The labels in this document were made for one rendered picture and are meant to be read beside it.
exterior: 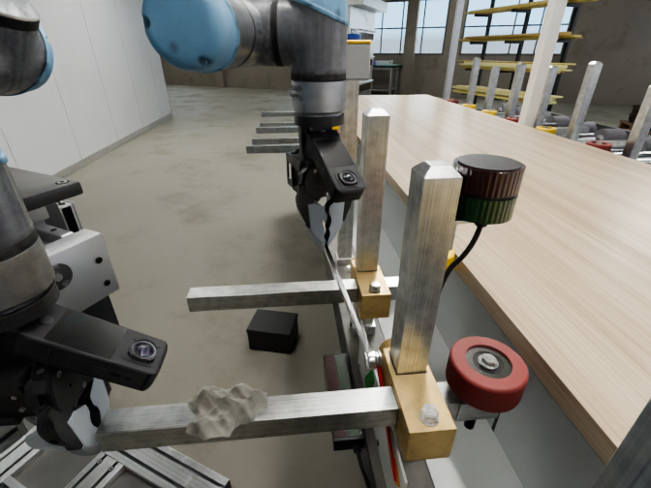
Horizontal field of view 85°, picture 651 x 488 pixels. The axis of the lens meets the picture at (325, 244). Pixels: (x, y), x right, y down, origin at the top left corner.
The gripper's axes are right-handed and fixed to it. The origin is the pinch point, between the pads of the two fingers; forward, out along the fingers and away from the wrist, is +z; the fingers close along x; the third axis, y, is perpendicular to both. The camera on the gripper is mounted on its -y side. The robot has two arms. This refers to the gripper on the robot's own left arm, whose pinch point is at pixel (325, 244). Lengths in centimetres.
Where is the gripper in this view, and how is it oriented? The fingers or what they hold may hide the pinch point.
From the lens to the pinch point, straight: 58.0
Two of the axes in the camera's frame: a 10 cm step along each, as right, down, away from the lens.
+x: -9.0, 2.1, -3.8
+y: -4.3, -4.3, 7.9
